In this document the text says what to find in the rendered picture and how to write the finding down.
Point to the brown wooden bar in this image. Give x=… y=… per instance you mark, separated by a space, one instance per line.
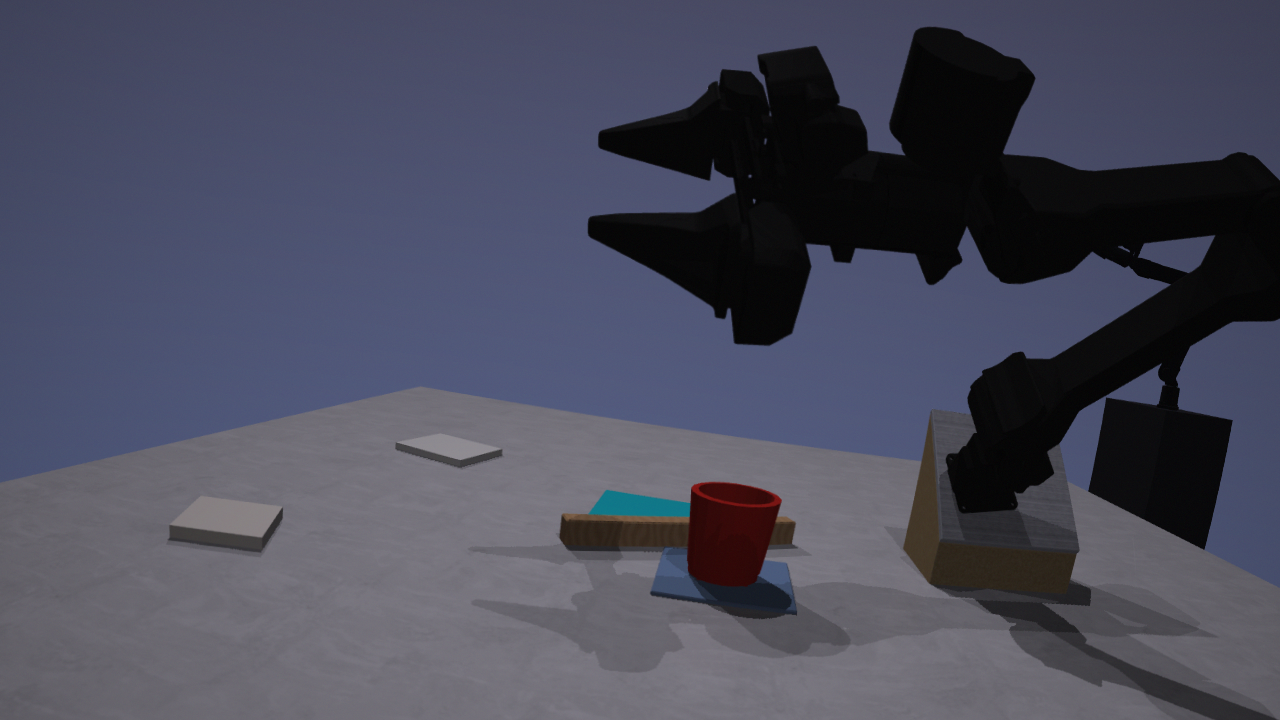
x=644 y=531

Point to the dark red cup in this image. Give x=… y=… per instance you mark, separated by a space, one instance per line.
x=729 y=533

